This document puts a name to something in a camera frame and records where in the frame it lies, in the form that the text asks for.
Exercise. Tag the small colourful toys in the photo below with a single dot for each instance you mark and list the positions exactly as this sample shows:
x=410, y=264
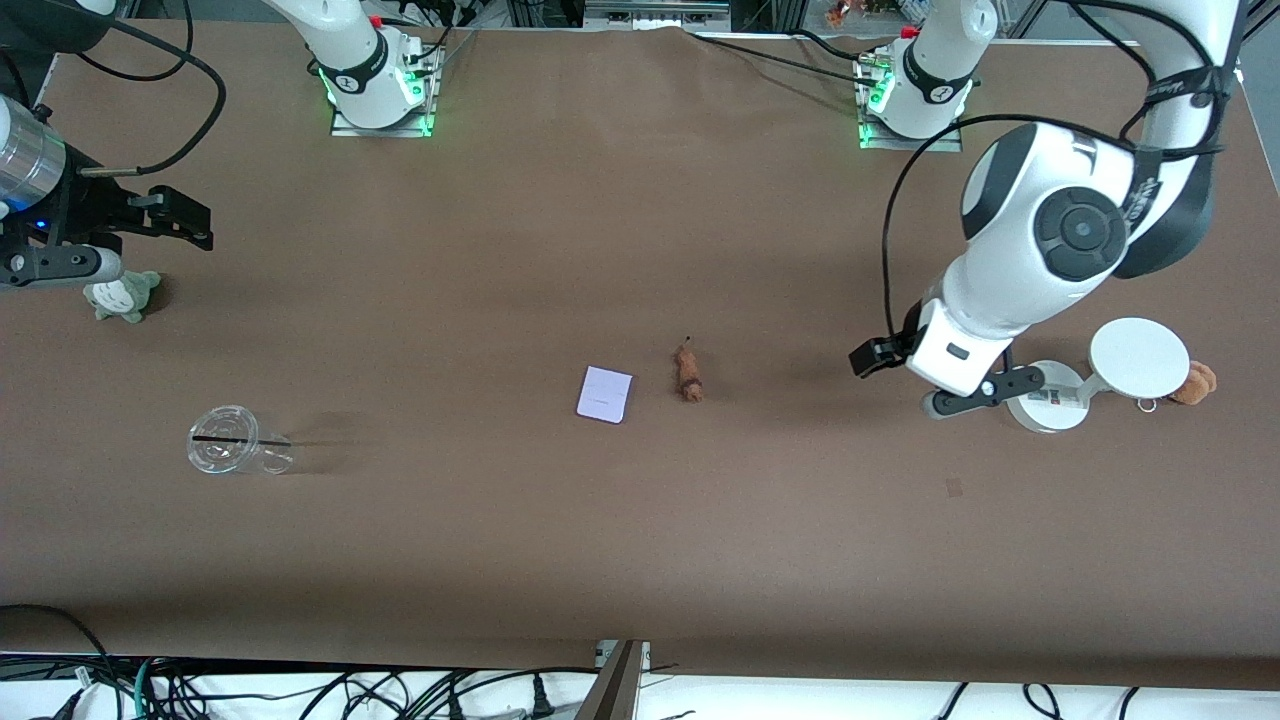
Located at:
x=840, y=12

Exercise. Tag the black drinking straw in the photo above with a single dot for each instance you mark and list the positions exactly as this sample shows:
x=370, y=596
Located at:
x=225, y=439

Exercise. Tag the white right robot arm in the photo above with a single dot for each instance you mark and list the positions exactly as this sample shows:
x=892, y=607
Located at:
x=350, y=40

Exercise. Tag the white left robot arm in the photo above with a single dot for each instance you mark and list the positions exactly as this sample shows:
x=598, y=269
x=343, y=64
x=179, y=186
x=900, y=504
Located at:
x=1080, y=230

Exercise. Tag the white round desk lamp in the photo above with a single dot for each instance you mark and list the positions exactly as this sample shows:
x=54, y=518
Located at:
x=1135, y=360

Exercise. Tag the aluminium frame rail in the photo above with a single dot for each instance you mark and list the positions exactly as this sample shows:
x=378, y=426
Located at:
x=650, y=12

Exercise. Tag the dark metal post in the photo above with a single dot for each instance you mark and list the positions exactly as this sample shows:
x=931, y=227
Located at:
x=612, y=690

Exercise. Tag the grey green Totoro plush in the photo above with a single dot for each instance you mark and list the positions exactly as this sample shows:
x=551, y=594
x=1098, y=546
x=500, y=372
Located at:
x=125, y=300

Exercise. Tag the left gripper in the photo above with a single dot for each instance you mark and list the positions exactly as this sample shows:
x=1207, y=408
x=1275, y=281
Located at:
x=878, y=353

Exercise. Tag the clear plastic cup with lid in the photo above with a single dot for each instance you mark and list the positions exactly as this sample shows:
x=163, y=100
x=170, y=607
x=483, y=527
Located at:
x=225, y=455

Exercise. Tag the brown lion statue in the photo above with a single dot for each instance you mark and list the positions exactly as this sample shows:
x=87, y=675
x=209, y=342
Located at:
x=688, y=378

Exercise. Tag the brown table cover sheet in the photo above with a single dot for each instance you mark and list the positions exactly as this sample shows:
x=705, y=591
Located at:
x=600, y=550

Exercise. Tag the white metal bracket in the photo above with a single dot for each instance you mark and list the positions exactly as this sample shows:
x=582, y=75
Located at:
x=603, y=652

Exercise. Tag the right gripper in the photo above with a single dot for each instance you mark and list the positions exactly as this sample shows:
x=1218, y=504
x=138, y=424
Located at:
x=88, y=211

